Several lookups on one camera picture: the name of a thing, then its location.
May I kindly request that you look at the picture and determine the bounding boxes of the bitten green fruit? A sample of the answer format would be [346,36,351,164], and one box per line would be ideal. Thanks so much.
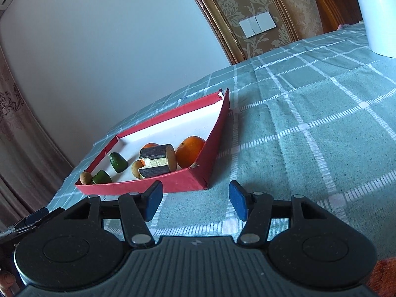
[92,170,112,184]

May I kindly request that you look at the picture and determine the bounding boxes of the orange red cloth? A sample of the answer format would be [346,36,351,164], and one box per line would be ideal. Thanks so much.
[369,258,396,297]

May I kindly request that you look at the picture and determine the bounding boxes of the small tan longan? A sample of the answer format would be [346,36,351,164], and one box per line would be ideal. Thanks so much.
[131,160,145,178]

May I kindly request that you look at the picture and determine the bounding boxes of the dark green fruit piece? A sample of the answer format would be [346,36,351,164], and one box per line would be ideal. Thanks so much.
[109,152,128,173]

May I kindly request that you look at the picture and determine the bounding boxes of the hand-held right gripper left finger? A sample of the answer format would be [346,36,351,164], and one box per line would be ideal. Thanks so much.
[63,180,164,248]

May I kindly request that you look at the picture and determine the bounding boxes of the gold decorative wall frame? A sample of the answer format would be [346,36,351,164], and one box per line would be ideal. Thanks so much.
[179,0,325,65]

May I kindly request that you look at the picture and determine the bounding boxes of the red cardboard box tray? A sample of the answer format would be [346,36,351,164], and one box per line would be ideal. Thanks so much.
[74,88,231,196]

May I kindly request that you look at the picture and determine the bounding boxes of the white wall light switch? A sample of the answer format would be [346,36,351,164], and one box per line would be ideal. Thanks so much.
[239,11,277,39]

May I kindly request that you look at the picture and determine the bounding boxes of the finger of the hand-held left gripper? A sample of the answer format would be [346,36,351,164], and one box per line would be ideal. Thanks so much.
[0,207,66,239]

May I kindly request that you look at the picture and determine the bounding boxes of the person's left hand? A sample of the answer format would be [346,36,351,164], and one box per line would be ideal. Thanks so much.
[0,269,15,297]

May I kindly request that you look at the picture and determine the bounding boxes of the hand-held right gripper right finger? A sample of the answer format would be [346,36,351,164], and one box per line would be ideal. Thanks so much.
[228,180,334,245]

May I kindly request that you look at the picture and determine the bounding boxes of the beige patterned curtain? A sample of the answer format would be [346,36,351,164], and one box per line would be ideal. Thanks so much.
[0,45,75,225]

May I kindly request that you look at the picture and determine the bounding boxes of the brown wooden chair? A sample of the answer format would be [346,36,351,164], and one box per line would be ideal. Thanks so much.
[297,0,365,34]

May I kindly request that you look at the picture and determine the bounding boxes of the dark eggplant piece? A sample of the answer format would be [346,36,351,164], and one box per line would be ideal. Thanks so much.
[138,144,178,179]

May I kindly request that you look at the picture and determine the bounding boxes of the green plaid tablecloth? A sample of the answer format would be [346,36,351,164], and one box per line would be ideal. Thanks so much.
[46,23,396,267]

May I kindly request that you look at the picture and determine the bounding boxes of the white smooth container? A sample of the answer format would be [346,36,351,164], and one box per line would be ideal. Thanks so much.
[349,0,396,59]

